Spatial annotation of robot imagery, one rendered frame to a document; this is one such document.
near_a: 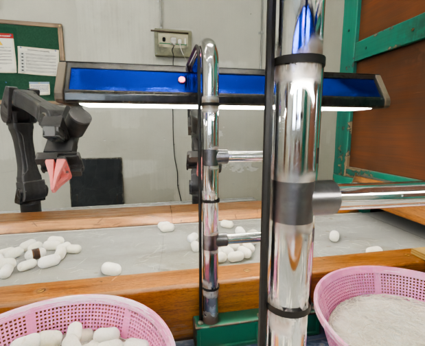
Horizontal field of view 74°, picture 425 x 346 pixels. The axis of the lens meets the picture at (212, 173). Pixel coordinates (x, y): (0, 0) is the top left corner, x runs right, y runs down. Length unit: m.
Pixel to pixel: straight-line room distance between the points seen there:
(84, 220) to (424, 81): 0.92
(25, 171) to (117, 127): 1.64
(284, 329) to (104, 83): 0.45
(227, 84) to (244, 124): 2.28
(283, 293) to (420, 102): 0.75
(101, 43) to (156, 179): 1.26
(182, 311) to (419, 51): 0.79
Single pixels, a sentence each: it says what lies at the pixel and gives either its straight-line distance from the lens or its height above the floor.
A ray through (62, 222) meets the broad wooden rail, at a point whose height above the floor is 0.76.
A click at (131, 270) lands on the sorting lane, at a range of 0.57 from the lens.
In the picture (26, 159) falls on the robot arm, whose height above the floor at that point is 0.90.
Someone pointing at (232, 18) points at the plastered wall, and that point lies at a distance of 2.95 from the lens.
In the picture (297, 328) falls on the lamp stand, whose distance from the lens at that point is 0.18.
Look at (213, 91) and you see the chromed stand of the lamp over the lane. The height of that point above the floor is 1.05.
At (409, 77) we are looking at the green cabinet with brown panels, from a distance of 0.91.
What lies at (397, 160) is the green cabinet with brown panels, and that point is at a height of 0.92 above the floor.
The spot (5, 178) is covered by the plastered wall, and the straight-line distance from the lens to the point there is 2.93.
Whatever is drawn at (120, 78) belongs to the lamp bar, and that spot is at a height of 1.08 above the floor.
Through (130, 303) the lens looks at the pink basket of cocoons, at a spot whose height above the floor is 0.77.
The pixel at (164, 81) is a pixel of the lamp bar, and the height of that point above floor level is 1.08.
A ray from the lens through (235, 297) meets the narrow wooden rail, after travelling 0.48.
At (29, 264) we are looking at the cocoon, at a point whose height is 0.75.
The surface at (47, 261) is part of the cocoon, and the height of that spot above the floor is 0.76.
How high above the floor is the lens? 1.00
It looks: 9 degrees down
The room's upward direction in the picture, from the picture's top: straight up
